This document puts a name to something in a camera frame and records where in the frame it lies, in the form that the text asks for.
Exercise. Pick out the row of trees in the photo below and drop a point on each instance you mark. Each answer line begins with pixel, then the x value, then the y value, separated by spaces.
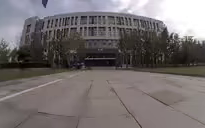
pixel 190 50

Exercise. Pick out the dark hedge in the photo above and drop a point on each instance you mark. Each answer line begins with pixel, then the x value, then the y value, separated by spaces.
pixel 23 65

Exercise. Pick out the white painted line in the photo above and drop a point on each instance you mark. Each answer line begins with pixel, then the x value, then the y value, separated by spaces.
pixel 26 90

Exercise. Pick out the grass strip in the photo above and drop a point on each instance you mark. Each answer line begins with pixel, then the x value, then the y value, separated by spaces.
pixel 16 74
pixel 183 70

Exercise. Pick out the grey concrete slab pavement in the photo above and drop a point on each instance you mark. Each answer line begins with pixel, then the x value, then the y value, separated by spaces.
pixel 100 100

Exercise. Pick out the large curved grey building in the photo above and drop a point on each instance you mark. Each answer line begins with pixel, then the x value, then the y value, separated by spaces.
pixel 100 30

